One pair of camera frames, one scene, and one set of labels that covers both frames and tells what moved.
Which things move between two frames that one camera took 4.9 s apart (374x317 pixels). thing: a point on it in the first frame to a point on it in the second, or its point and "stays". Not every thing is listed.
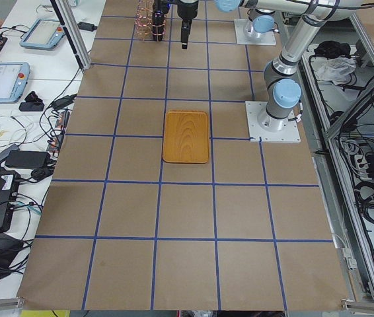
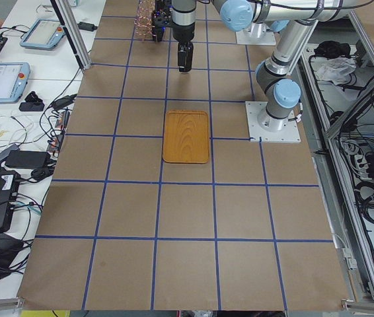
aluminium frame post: x=66 y=20 stays
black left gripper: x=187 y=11 to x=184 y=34
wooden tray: x=186 y=137 stays
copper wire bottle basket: x=143 y=21 stays
